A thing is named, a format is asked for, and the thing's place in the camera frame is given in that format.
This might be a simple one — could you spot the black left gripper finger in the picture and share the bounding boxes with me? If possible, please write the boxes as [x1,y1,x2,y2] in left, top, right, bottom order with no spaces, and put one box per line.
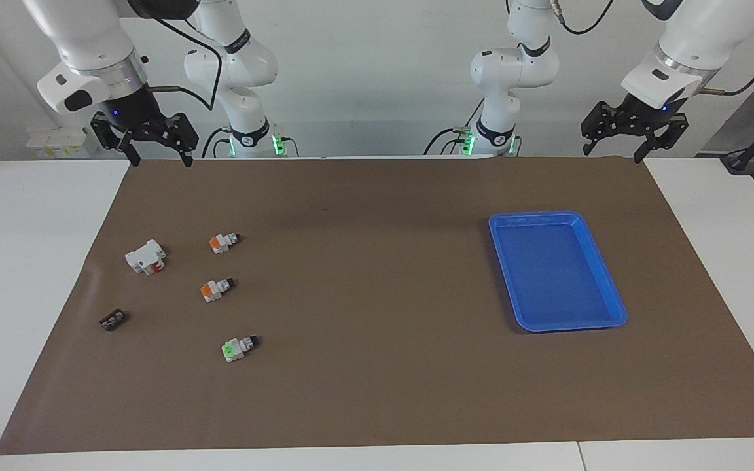
[581,102,620,156]
[633,114,689,164]

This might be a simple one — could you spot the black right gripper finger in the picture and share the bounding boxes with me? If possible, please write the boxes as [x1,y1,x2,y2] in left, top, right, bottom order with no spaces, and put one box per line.
[160,113,200,169]
[91,113,142,168]

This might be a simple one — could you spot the selector switch orange green block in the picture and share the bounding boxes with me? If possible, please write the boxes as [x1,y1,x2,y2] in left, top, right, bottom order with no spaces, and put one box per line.
[209,232,242,254]

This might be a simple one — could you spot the white background boxes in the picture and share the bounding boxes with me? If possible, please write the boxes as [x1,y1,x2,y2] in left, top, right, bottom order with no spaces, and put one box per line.
[27,126,99,159]

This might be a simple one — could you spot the white circuit breaker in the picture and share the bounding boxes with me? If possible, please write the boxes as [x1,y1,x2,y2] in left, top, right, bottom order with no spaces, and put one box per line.
[124,239,167,276]

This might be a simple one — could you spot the blue plastic tray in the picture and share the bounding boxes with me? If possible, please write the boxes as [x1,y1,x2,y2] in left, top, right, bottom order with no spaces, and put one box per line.
[488,210,628,334]

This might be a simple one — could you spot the brown table mat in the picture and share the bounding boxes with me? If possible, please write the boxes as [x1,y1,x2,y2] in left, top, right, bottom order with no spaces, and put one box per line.
[0,156,754,455]

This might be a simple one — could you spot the black right base cable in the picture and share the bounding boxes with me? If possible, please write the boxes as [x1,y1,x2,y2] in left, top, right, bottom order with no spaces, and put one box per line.
[202,128,230,159]

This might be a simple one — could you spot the black base cable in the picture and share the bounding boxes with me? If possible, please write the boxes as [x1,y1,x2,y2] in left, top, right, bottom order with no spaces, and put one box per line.
[424,98,486,156]
[202,128,230,159]

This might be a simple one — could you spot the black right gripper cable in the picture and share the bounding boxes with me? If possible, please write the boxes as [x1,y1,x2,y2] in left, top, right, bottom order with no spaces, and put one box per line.
[148,16,223,111]

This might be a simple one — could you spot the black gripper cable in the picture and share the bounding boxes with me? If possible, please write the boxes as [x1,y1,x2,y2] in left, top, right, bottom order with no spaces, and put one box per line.
[550,0,754,97]
[148,16,223,111]

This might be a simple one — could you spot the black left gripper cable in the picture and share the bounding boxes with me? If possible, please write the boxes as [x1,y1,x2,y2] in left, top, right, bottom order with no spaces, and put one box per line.
[550,0,754,97]

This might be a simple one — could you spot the black left base cable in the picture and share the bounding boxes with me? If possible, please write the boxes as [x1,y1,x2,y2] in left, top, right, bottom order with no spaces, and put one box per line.
[424,98,486,156]

